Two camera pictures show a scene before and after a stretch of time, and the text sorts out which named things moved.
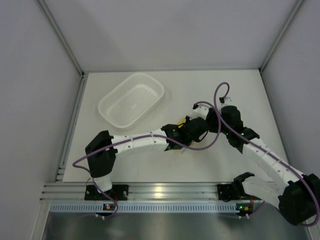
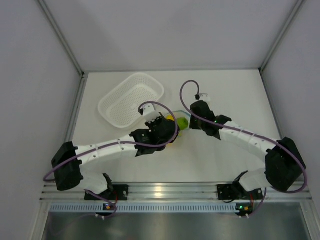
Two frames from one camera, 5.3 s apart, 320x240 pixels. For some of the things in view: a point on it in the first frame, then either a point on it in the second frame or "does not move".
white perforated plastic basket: (131, 99) does not move
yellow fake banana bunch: (182, 121) -> (170, 117)
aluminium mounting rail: (64, 191) does not move
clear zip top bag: (192, 146) -> (182, 118)
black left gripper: (187, 119) -> (158, 120)
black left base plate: (117, 192) does not move
